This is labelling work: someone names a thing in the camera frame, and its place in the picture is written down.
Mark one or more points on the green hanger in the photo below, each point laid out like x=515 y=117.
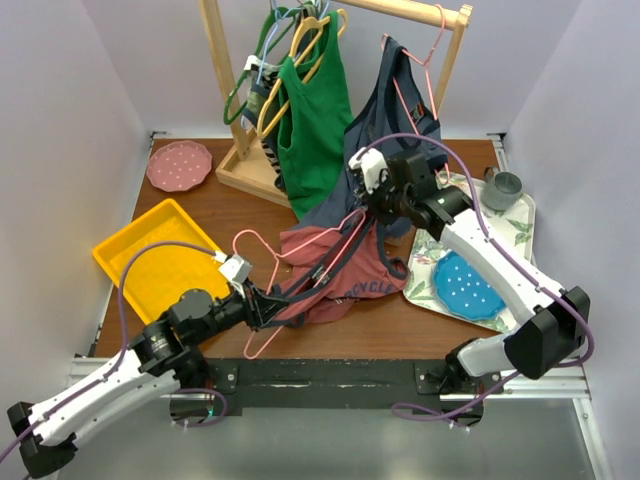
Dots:
x=277 y=24

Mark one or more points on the grey mug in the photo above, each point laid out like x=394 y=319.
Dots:
x=502 y=189

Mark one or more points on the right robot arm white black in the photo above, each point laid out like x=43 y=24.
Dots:
x=552 y=320

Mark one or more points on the wooden clothes rack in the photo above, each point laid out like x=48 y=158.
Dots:
x=245 y=166

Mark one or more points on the blue dotted plate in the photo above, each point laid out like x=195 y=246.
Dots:
x=463 y=291

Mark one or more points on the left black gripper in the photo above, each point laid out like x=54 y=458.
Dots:
x=259 y=308

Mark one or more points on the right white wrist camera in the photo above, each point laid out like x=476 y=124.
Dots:
x=372 y=167

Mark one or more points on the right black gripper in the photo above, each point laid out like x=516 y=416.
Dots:
x=373 y=199

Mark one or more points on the green tank top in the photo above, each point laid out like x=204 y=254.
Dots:
x=310 y=140

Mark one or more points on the red tank top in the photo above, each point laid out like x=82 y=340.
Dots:
x=358 y=274

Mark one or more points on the pink wire hanger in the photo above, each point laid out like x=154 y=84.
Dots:
x=272 y=270
x=443 y=176

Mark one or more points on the navy blue tank top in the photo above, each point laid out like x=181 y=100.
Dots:
x=395 y=106

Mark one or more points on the yellow plastic tray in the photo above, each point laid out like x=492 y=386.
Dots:
x=166 y=268

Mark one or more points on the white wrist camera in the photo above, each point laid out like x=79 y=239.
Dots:
x=234 y=268
x=372 y=167

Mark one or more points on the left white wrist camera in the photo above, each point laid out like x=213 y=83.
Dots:
x=234 y=268

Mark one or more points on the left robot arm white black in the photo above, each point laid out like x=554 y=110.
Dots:
x=163 y=359

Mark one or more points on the black mounting base plate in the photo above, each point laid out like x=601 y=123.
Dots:
x=338 y=384

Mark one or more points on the light blue hanger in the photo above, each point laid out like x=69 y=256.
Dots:
x=258 y=92

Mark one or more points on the pink dotted plate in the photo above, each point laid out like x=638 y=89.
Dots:
x=179 y=166

